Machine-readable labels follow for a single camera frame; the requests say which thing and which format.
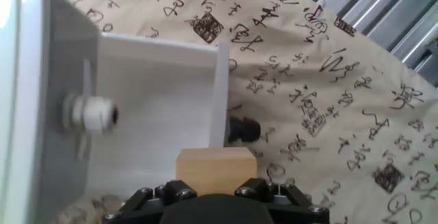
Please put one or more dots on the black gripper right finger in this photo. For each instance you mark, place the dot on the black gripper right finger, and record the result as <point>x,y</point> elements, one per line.
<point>291,200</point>

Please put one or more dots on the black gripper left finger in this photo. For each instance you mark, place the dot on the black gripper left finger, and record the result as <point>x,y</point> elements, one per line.
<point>147,200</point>

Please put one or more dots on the wooden block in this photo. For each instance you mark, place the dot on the wooden block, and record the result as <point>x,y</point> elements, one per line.
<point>215,169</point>

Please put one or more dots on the white drawer knob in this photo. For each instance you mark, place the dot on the white drawer knob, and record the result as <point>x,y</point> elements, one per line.
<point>92,114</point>

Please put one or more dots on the white drawer cabinet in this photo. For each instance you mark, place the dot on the white drawer cabinet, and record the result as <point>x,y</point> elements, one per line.
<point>24,114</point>

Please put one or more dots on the beige calligraphy cloth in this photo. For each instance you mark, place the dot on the beige calligraphy cloth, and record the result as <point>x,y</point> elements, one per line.
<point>308,80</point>

